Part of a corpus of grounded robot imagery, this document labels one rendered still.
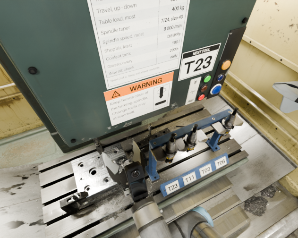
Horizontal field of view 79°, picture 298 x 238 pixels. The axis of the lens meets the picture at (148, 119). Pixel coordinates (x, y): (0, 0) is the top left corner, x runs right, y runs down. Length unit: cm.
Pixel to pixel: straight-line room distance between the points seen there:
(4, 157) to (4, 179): 34
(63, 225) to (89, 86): 86
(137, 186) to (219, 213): 83
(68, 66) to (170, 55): 19
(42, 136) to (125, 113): 148
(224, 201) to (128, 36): 117
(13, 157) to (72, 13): 164
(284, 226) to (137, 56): 122
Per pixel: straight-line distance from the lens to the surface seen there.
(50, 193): 118
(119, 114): 41
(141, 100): 41
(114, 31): 31
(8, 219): 147
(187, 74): 44
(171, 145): 76
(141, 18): 32
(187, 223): 64
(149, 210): 53
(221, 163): 117
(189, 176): 107
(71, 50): 30
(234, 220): 133
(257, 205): 148
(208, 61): 46
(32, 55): 30
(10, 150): 191
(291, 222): 138
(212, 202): 129
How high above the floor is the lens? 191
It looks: 50 degrees down
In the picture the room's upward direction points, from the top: 1 degrees clockwise
